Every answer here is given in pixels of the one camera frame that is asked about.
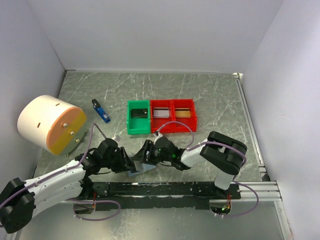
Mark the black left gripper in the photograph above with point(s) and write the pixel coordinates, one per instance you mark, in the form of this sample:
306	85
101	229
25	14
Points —
124	160

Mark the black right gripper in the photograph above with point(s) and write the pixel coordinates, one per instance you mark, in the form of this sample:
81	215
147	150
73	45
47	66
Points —
142	156

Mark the dark card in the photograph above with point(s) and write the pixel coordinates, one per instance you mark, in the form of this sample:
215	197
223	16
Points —
139	113

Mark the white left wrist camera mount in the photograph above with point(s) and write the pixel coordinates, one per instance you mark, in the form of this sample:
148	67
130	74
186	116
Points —
116	138

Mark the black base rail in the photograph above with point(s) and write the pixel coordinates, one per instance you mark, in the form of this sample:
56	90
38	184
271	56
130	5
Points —
149	195

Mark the red right plastic bin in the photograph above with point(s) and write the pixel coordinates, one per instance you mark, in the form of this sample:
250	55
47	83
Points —
191	122

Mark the green plastic bin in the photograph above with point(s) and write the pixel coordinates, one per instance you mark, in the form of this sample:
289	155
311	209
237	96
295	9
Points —
136	126

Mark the grey card holder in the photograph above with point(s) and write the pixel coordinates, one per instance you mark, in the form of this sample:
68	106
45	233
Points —
139	168

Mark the white drum with orange lid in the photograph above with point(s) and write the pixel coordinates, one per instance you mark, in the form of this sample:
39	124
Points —
52	124

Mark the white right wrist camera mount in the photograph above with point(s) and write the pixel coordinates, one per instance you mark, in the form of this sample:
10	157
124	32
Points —
157	135

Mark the gold card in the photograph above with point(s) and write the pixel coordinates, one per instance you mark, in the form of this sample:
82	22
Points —
182	112

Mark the white silver card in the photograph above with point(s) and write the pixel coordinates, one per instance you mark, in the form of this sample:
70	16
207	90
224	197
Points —
161	112

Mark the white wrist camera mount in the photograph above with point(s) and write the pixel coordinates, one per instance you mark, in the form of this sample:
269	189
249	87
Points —
116	138
157	135

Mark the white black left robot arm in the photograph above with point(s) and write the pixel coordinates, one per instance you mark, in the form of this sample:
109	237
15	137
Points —
20	201

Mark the blue stapler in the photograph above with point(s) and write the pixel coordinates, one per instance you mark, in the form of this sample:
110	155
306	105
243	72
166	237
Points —
100	111

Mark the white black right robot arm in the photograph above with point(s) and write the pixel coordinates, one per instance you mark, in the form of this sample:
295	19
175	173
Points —
224	152

